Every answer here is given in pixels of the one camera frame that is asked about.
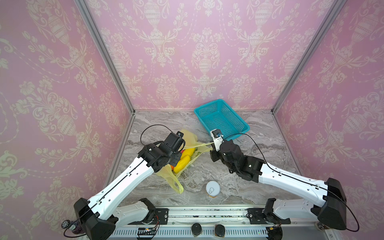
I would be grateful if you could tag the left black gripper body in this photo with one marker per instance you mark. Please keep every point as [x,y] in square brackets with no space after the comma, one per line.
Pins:
[175,157]

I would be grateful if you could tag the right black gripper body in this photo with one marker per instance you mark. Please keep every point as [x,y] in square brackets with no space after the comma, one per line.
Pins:
[214,155]

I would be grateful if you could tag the yellow plastic bag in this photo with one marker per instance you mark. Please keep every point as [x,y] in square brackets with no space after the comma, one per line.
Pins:
[167,172]

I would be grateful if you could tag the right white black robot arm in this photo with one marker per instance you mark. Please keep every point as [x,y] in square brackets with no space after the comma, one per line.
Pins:
[327,199]

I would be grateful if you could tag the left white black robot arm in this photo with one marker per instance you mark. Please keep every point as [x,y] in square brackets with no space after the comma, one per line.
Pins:
[100,215]

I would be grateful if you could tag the yellow banana fruit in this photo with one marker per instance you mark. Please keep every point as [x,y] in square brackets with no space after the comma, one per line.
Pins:
[188,152]

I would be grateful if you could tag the teal plastic basket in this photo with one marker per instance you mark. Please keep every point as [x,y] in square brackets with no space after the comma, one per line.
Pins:
[218,114]

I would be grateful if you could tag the black round knob right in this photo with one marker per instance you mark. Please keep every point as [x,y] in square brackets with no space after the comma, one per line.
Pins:
[219,231]

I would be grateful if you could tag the black round knob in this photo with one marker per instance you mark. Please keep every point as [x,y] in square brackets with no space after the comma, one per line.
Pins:
[196,229]
[219,231]

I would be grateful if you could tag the black round knob left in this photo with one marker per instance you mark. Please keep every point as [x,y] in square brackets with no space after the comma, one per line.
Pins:
[196,229]

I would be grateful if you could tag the dark bottle right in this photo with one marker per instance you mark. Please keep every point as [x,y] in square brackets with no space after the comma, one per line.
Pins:
[321,227]

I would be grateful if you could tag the purple bottle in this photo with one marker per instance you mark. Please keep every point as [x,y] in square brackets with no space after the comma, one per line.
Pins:
[74,227]

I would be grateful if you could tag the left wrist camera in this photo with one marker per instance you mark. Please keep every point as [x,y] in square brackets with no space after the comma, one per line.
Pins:
[180,134]

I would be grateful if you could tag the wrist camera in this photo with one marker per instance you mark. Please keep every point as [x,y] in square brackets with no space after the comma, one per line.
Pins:
[217,137]
[180,134]

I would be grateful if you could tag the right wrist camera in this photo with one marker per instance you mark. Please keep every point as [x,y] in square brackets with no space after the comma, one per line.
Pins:
[217,137]

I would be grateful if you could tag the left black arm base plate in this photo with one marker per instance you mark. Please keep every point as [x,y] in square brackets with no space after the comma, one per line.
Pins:
[161,216]

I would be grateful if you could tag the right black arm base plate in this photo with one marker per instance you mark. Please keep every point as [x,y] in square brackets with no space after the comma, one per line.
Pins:
[258,216]

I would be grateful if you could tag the aluminium front rail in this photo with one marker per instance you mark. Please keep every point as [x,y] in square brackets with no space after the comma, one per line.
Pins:
[234,219]

